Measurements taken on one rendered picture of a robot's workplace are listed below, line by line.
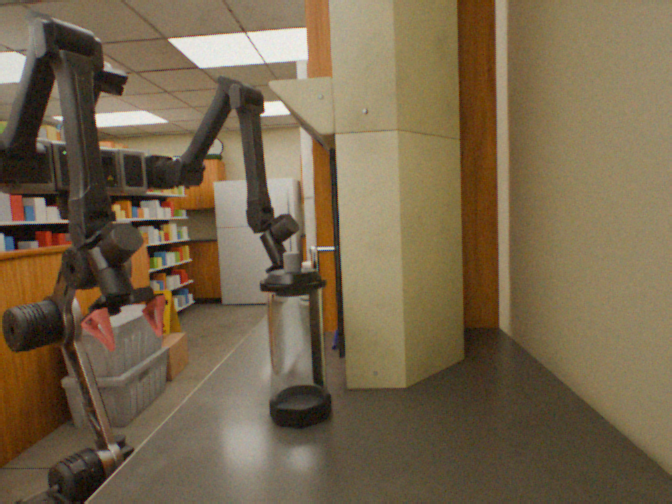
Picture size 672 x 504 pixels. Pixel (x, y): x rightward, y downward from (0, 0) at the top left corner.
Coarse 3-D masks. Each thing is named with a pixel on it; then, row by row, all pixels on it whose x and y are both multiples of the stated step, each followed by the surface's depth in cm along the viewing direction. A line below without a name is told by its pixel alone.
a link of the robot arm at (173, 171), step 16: (224, 80) 122; (224, 96) 123; (256, 96) 122; (208, 112) 128; (224, 112) 127; (208, 128) 129; (192, 144) 134; (208, 144) 133; (176, 160) 135; (192, 160) 134; (176, 176) 136
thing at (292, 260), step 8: (288, 256) 63; (296, 256) 63; (288, 264) 63; (296, 264) 64; (272, 272) 64; (280, 272) 63; (288, 272) 63; (296, 272) 63; (304, 272) 62; (312, 272) 63; (272, 280) 62; (280, 280) 61; (288, 280) 61; (296, 280) 61; (304, 280) 61; (312, 280) 62
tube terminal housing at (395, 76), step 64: (384, 0) 68; (448, 0) 79; (384, 64) 69; (448, 64) 79; (384, 128) 70; (448, 128) 80; (384, 192) 71; (448, 192) 81; (384, 256) 72; (448, 256) 82; (384, 320) 73; (448, 320) 83; (384, 384) 74
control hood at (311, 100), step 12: (276, 84) 71; (288, 84) 71; (300, 84) 71; (312, 84) 71; (324, 84) 70; (288, 96) 71; (300, 96) 71; (312, 96) 71; (324, 96) 71; (288, 108) 79; (300, 108) 71; (312, 108) 71; (324, 108) 71; (312, 120) 71; (324, 120) 71; (324, 132) 71
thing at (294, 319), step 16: (320, 288) 62; (272, 304) 62; (288, 304) 61; (304, 304) 61; (320, 304) 64; (272, 320) 62; (288, 320) 61; (304, 320) 61; (320, 320) 63; (272, 336) 62; (288, 336) 61; (304, 336) 61; (320, 336) 63; (272, 352) 63; (288, 352) 61; (304, 352) 61; (320, 352) 63; (272, 368) 63; (288, 368) 62; (304, 368) 62; (320, 368) 63; (272, 384) 64; (288, 384) 62; (304, 384) 62; (320, 384) 64; (272, 400) 65; (288, 400) 62; (304, 400) 62; (320, 400) 64
